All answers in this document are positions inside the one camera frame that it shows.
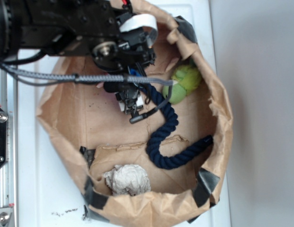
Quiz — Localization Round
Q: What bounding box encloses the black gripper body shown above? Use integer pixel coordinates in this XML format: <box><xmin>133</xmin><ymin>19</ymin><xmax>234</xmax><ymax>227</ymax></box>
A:
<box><xmin>91</xmin><ymin>9</ymin><xmax>159</xmax><ymax>95</ymax></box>

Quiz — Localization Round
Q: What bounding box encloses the brown paper bag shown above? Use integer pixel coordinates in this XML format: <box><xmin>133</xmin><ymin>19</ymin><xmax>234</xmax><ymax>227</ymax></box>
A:
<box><xmin>37</xmin><ymin>0</ymin><xmax>233</xmax><ymax>227</ymax></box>

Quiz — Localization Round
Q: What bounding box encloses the aluminium frame rail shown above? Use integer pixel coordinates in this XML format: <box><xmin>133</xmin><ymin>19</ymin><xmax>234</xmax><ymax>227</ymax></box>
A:
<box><xmin>0</xmin><ymin>70</ymin><xmax>18</xmax><ymax>227</ymax></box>

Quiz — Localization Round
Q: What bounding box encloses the green plush toy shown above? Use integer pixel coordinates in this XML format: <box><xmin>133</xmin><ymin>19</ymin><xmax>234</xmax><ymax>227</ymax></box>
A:
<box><xmin>169</xmin><ymin>64</ymin><xmax>202</xmax><ymax>105</ymax></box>

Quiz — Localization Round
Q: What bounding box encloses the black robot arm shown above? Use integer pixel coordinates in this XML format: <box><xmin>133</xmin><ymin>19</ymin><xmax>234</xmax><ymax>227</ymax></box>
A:
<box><xmin>0</xmin><ymin>0</ymin><xmax>158</xmax><ymax>123</ymax></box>

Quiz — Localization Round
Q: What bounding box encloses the crumpled white paper ball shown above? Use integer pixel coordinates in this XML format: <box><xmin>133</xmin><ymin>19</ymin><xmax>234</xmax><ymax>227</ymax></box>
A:
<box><xmin>103</xmin><ymin>164</ymin><xmax>151</xmax><ymax>196</ymax></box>

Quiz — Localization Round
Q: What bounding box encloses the white plastic tray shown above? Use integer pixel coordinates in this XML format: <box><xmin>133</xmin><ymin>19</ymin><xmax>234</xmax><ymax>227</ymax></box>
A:
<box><xmin>15</xmin><ymin>0</ymin><xmax>231</xmax><ymax>227</ymax></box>

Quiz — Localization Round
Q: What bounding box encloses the dark blue twisted rope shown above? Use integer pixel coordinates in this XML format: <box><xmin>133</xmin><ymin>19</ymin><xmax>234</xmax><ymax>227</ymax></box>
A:
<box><xmin>142</xmin><ymin>82</ymin><xmax>214</xmax><ymax>170</ymax></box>

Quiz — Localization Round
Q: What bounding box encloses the black metal bracket plate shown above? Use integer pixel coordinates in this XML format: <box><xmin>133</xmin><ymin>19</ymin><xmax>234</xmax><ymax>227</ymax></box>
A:
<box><xmin>0</xmin><ymin>108</ymin><xmax>8</xmax><ymax>169</ymax></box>

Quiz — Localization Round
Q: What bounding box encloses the grey braided cable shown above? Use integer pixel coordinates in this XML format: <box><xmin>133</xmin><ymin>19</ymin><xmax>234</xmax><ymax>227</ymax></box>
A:
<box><xmin>0</xmin><ymin>61</ymin><xmax>174</xmax><ymax>123</ymax></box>

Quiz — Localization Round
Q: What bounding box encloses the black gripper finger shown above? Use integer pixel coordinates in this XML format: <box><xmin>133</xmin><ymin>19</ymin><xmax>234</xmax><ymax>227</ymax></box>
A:
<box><xmin>115</xmin><ymin>91</ymin><xmax>143</xmax><ymax>118</ymax></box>

